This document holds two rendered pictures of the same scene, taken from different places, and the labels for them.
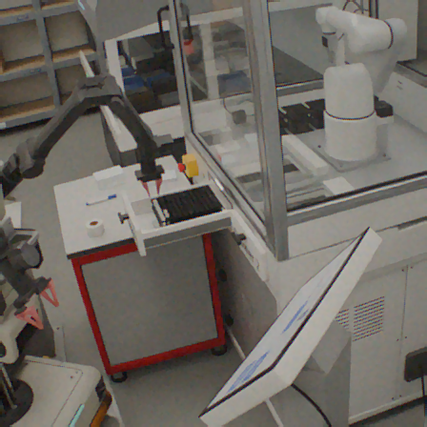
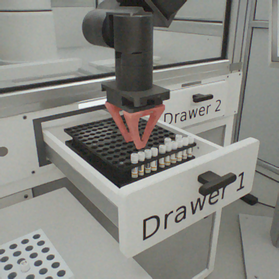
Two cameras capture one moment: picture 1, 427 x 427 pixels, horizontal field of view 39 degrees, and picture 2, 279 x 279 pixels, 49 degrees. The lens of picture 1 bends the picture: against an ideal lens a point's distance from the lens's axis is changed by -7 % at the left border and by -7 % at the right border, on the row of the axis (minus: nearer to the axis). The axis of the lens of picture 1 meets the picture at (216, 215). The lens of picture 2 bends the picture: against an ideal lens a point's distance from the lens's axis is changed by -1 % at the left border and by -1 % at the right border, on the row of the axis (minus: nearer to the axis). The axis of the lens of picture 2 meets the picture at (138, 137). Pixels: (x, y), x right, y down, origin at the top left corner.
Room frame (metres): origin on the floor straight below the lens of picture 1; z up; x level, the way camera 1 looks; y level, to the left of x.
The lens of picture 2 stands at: (2.24, 0.65, 1.15)
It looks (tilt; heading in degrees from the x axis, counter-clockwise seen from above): 23 degrees down; 247
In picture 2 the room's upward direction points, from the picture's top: straight up
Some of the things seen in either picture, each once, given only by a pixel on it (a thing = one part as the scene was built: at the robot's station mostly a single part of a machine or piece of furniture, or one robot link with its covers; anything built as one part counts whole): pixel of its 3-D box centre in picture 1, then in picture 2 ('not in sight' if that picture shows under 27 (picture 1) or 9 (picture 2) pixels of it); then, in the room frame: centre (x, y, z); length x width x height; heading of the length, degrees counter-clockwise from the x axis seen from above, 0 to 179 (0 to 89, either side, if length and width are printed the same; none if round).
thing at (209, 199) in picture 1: (187, 210); (126, 149); (2.04, 0.10, 0.87); 0.22 x 0.18 x 0.06; 104
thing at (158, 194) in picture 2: (132, 222); (197, 190); (1.99, 0.30, 0.87); 0.29 x 0.02 x 0.11; 14
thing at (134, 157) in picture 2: not in sight; (134, 166); (2.06, 0.21, 0.89); 0.01 x 0.01 x 0.05
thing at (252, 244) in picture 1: (248, 243); (192, 105); (1.76, -0.09, 0.87); 0.29 x 0.02 x 0.11; 14
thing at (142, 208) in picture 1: (189, 211); (123, 150); (2.04, 0.09, 0.86); 0.40 x 0.26 x 0.06; 104
